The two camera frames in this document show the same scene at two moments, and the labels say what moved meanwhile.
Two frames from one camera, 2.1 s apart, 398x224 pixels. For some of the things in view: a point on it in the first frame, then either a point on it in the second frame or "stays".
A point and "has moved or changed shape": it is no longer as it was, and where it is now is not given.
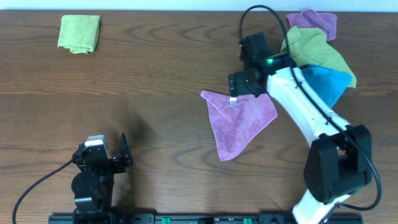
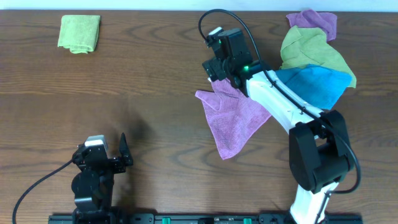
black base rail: x=196 y=218 stays
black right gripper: x=237 y=86 → x=214 y=70
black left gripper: x=120 y=163 stays
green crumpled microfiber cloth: x=308 y=46 stays
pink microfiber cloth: x=234 y=125 has moved or changed shape
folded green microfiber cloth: x=79 y=33 stays
